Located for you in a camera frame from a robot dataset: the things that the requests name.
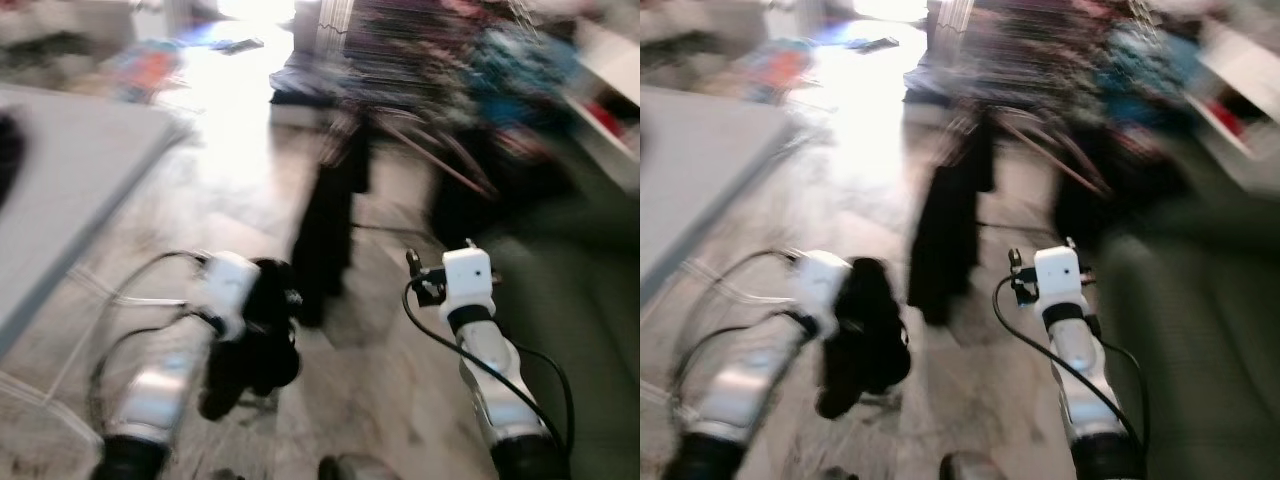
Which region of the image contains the pale lilac plastic hanger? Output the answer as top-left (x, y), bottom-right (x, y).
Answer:
top-left (375, 110), bottom-right (501, 201)
top-left (985, 110), bottom-right (1116, 201)

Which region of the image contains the dark navy garment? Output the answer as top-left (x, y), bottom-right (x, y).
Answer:
top-left (428, 130), bottom-right (541, 251)
top-left (1050, 130), bottom-right (1171, 251)

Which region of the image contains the black shirt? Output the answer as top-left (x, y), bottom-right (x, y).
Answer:
top-left (905, 115), bottom-right (996, 326)
top-left (290, 115), bottom-right (373, 329)

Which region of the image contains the grey-green sofa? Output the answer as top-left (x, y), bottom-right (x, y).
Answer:
top-left (1095, 140), bottom-right (1280, 480)
top-left (480, 140), bottom-right (641, 480)

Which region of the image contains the black metal drying rack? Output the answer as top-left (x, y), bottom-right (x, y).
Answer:
top-left (320, 0), bottom-right (601, 201)
top-left (930, 0), bottom-right (1211, 201)

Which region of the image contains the red cloth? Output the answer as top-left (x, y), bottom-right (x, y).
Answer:
top-left (585, 100), bottom-right (626, 136)
top-left (1215, 100), bottom-right (1261, 136)

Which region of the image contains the white folding table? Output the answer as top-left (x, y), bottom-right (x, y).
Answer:
top-left (640, 85), bottom-right (801, 301)
top-left (0, 85), bottom-right (191, 356)

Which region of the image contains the colourful baby bouncer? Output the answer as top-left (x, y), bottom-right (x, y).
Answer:
top-left (110, 40), bottom-right (186, 101)
top-left (745, 40), bottom-right (816, 101)

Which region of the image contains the blue floor mat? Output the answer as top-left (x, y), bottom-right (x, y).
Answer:
top-left (175, 20), bottom-right (251, 51)

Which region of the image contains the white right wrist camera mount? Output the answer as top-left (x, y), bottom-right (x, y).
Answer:
top-left (1032, 245), bottom-right (1086, 316)
top-left (440, 245), bottom-right (498, 321)

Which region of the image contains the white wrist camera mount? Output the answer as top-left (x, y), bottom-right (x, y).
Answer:
top-left (795, 250), bottom-right (856, 336)
top-left (440, 245), bottom-right (498, 321)
top-left (1032, 245), bottom-right (1086, 316)
top-left (195, 250), bottom-right (263, 341)

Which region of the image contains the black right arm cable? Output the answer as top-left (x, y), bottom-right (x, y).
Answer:
top-left (402, 275), bottom-right (576, 451)
top-left (992, 275), bottom-right (1151, 451)

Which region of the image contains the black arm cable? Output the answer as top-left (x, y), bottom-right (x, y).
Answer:
top-left (88, 250), bottom-right (216, 401)
top-left (672, 250), bottom-right (811, 401)
top-left (402, 275), bottom-right (576, 451)
top-left (992, 275), bottom-right (1151, 451)

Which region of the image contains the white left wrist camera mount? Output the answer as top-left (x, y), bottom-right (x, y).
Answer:
top-left (795, 250), bottom-right (856, 336)
top-left (195, 250), bottom-right (263, 341)

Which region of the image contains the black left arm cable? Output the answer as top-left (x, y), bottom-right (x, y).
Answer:
top-left (672, 250), bottom-right (811, 401)
top-left (88, 250), bottom-right (216, 401)

